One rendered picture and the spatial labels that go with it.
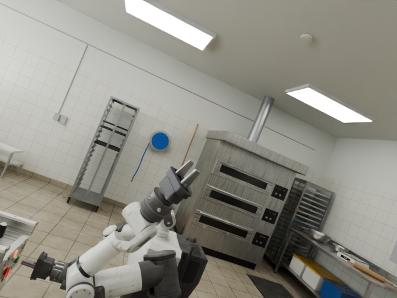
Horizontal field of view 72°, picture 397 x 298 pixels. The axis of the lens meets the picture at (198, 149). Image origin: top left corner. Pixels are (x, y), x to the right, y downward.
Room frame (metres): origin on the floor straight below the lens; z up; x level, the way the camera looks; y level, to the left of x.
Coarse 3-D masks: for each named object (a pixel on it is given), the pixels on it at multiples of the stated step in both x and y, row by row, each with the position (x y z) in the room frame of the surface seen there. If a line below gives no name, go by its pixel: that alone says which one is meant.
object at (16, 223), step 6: (0, 210) 1.30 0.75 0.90; (0, 216) 1.27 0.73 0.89; (6, 216) 1.28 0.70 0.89; (12, 216) 1.29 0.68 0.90; (18, 216) 1.31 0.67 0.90; (0, 222) 1.28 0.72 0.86; (6, 222) 1.28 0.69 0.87; (12, 222) 1.29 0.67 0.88; (18, 222) 1.29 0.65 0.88; (24, 222) 1.30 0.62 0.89; (30, 222) 1.30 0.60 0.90; (36, 222) 1.31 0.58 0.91; (6, 228) 1.28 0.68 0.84; (12, 228) 1.29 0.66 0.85; (18, 228) 1.29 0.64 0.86; (24, 228) 1.30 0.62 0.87; (30, 228) 1.30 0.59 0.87; (30, 234) 1.31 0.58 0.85
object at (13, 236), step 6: (0, 228) 1.19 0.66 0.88; (0, 234) 1.19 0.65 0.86; (6, 234) 1.24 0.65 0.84; (12, 234) 1.26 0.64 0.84; (18, 234) 1.28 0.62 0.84; (24, 234) 1.33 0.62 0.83; (0, 240) 1.18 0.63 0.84; (6, 240) 1.20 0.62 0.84; (12, 240) 1.21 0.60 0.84; (6, 246) 1.15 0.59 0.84; (6, 276) 1.32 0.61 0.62; (0, 288) 1.29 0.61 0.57
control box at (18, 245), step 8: (16, 240) 1.23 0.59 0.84; (24, 240) 1.25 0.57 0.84; (16, 248) 1.17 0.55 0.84; (8, 256) 1.10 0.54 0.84; (16, 256) 1.21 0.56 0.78; (0, 264) 1.06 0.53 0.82; (8, 264) 1.15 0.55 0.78; (16, 264) 1.27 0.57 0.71; (0, 272) 1.08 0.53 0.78; (8, 272) 1.19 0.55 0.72; (0, 280) 1.13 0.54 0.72
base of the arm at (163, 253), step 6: (156, 252) 1.02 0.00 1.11; (162, 252) 0.98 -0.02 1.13; (168, 252) 0.96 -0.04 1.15; (174, 252) 0.98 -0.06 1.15; (144, 258) 1.00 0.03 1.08; (150, 258) 0.97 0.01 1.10; (156, 258) 0.95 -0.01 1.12; (162, 258) 0.94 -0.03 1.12; (168, 258) 0.95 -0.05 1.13; (150, 288) 0.97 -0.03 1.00; (150, 294) 0.96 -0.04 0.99; (168, 294) 0.93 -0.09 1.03; (174, 294) 0.93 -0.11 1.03
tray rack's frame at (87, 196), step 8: (112, 96) 4.26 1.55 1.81; (128, 104) 4.33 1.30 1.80; (104, 112) 4.25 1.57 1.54; (136, 112) 4.37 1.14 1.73; (88, 152) 4.25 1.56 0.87; (104, 152) 4.32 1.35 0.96; (120, 152) 4.37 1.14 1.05; (80, 168) 4.25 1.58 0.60; (72, 192) 4.26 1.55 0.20; (80, 192) 4.60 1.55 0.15; (88, 192) 4.32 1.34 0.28; (104, 192) 4.38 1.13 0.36; (88, 200) 4.35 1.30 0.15; (96, 200) 4.52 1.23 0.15
